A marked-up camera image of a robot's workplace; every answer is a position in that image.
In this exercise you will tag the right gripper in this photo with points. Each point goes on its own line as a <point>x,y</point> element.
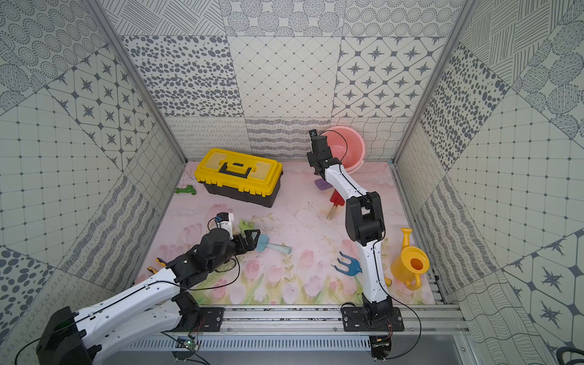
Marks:
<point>310,157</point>

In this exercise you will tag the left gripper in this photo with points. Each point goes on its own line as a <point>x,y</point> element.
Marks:
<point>244,242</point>

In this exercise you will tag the purple shovel pink handle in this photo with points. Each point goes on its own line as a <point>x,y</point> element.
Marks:
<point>322,185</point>

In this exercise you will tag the pink plastic bucket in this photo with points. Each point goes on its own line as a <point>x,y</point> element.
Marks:
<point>347,145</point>

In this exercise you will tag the red shovel wooden handle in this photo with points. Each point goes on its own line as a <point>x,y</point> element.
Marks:
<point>336,200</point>

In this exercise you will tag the blue fork yellow handle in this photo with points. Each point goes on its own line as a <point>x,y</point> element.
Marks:
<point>346,267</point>

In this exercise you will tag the yellow watering can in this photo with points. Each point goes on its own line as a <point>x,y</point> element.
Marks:
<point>410,264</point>

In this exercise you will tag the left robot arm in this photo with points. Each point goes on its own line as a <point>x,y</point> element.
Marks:
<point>158,304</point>

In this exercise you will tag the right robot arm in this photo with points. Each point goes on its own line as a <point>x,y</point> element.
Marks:
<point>364,224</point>

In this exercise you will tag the light blue trowel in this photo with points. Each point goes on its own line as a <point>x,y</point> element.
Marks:
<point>263,244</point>

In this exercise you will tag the yellow and black toolbox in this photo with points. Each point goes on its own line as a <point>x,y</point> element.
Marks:
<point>246,178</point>

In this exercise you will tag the green toy tool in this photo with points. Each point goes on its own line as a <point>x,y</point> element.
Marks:
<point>189,189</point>

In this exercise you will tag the green rake wooden handle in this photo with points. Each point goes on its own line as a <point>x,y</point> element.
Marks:
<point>245,226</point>

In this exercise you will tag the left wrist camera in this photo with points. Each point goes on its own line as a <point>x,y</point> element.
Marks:
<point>225,221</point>

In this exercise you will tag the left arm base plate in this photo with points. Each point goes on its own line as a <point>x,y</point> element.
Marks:
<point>205,319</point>

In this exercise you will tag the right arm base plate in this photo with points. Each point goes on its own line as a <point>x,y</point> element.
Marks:
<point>354,319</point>

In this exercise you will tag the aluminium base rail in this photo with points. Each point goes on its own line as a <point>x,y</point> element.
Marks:
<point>302,320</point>

